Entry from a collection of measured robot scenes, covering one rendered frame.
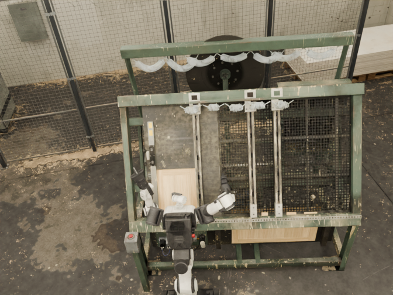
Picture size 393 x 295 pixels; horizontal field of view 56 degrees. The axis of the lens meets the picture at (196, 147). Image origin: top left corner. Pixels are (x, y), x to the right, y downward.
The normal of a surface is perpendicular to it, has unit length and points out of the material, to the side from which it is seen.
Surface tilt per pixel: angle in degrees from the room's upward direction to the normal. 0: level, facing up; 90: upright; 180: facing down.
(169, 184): 58
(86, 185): 0
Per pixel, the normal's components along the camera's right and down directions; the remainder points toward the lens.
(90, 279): -0.07, -0.77
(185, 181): -0.05, 0.14
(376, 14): 0.18, 0.62
